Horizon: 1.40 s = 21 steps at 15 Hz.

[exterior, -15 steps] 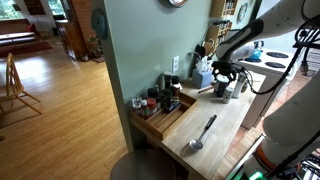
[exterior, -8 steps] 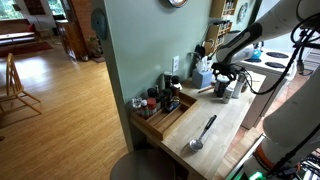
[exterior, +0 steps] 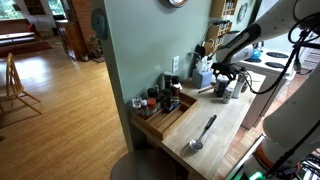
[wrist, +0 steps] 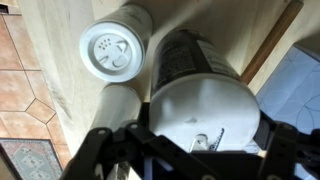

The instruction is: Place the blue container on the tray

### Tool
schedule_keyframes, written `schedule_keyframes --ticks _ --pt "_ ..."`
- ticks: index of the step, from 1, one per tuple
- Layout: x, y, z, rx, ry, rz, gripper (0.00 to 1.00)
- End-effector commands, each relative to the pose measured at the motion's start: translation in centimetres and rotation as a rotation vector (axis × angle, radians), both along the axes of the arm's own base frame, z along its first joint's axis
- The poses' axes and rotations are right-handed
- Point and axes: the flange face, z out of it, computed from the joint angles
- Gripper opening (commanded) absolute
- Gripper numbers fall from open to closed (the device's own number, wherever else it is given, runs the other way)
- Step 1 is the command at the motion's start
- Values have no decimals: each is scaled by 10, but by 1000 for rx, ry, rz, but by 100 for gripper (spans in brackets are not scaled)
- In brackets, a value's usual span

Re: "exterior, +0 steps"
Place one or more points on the black spatula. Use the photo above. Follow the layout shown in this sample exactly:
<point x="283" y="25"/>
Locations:
<point x="200" y="50"/>

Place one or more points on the wooden bench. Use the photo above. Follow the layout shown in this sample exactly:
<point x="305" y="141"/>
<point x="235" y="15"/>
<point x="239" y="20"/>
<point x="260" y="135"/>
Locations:
<point x="15" y="31"/>

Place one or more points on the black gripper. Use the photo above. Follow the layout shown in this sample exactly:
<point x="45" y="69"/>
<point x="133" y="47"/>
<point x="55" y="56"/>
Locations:
<point x="228" y="70"/>

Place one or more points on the dark tall pepper mill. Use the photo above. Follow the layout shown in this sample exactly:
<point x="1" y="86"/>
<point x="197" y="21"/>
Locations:
<point x="167" y="80"/>

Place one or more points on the round wall clock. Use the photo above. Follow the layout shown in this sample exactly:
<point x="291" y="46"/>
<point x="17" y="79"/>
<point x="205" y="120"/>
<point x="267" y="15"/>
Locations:
<point x="177" y="2"/>

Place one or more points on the wooden compartment tray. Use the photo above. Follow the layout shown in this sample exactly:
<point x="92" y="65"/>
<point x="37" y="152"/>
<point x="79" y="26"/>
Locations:
<point x="166" y="120"/>

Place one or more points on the black metal bracket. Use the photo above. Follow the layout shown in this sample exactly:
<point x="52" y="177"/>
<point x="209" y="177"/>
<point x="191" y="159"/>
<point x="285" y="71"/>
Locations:
<point x="311" y="45"/>

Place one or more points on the dark blue cylindrical container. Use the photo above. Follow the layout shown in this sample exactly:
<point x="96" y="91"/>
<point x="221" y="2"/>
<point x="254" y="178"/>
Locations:
<point x="220" y="88"/>

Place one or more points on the wooden chair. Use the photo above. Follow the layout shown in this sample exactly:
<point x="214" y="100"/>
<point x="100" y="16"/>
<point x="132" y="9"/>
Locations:
<point x="15" y="88"/>

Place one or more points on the wooden utensil stick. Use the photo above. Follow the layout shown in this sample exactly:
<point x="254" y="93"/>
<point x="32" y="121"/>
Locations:
<point x="206" y="89"/>

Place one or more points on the tall grey grinder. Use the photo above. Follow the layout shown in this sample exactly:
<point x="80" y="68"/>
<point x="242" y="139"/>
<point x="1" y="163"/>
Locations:
<point x="238" y="87"/>

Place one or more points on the round grey wall plaque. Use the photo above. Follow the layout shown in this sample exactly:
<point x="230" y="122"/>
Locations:
<point x="99" y="23"/>

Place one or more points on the potted plant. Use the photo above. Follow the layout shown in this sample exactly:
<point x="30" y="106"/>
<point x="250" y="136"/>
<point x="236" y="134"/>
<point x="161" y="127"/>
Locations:
<point x="95" y="46"/>

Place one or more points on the red rug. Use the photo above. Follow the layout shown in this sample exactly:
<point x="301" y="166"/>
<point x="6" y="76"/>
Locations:
<point x="23" y="48"/>

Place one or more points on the white wall outlet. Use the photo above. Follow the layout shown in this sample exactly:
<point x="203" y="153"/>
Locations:
<point x="175" y="64"/>

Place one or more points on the red cap spice bottle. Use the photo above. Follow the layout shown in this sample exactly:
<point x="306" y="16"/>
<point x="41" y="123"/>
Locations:
<point x="152" y="104"/>

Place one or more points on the white cap spice bottle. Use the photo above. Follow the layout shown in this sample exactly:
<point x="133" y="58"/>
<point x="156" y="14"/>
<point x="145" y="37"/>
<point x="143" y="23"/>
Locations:
<point x="144" y="108"/>

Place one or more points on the white stove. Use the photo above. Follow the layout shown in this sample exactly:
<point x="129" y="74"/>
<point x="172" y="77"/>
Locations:
<point x="270" y="83"/>

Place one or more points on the white tissue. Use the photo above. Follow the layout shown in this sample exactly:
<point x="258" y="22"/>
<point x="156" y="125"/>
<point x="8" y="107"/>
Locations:
<point x="202" y="65"/>

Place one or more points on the round grey stool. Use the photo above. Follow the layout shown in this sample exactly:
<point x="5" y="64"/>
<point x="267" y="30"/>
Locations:
<point x="143" y="166"/>

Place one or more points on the yellow lid blue label jar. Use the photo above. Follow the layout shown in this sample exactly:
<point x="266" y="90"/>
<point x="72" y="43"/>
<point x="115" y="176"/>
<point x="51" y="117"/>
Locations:
<point x="175" y="104"/>

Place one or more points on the round decorative wall plate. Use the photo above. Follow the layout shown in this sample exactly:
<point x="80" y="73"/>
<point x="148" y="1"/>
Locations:
<point x="242" y="12"/>

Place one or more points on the small grey shaker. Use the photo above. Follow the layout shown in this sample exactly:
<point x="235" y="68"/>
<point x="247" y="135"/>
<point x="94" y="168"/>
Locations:
<point x="245" y="87"/>

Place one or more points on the blue kettle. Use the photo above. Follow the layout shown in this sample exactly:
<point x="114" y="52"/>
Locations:
<point x="256" y="54"/>

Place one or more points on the wooden wall spice rack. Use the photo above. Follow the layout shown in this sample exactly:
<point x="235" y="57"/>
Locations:
<point x="223" y="8"/>
<point x="218" y="33"/>

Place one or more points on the dark wooden cabinet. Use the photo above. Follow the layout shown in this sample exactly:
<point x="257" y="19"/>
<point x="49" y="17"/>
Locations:
<point x="66" y="38"/>

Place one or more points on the blue tissue box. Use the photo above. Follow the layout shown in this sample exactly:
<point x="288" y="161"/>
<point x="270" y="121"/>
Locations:
<point x="201" y="80"/>

